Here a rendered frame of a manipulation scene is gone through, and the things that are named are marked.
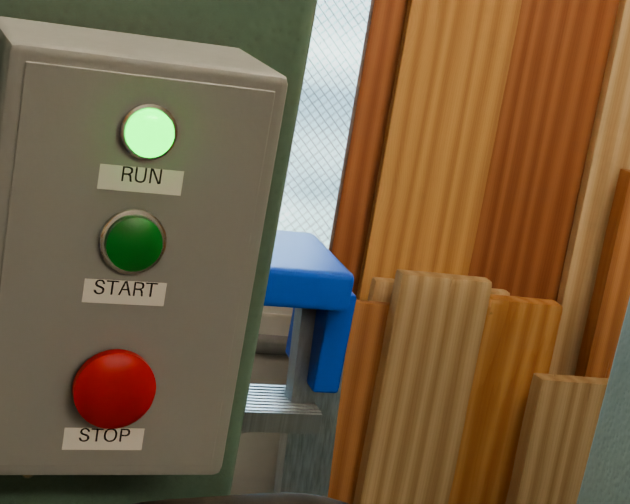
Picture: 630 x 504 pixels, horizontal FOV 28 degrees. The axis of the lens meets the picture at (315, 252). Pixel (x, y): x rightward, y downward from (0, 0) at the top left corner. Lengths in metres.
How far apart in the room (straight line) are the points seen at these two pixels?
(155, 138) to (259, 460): 1.81
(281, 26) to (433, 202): 1.46
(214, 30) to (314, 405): 0.97
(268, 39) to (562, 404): 1.49
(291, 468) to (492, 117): 0.73
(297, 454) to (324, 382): 0.10
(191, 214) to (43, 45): 0.08
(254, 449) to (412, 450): 0.38
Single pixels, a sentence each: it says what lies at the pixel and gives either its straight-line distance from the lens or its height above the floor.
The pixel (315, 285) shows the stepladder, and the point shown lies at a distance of 1.35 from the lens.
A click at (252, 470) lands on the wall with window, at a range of 2.23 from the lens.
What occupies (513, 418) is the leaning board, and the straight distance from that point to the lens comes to 2.01.
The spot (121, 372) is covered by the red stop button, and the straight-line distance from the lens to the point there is 0.46.
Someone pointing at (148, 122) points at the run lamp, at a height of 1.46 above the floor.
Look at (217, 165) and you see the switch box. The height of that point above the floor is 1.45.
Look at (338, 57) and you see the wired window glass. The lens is 2.11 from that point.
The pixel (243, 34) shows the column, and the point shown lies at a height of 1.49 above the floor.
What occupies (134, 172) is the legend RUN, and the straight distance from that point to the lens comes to 0.44.
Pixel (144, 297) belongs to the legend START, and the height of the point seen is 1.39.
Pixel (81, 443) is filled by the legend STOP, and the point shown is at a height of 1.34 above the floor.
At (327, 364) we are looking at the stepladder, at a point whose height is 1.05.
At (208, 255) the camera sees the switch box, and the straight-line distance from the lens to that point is 0.46.
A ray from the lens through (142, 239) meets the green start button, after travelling 0.44.
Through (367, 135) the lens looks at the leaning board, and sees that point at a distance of 1.93.
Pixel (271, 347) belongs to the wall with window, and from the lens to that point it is 2.13.
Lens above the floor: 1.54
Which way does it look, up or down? 16 degrees down
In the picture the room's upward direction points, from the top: 11 degrees clockwise
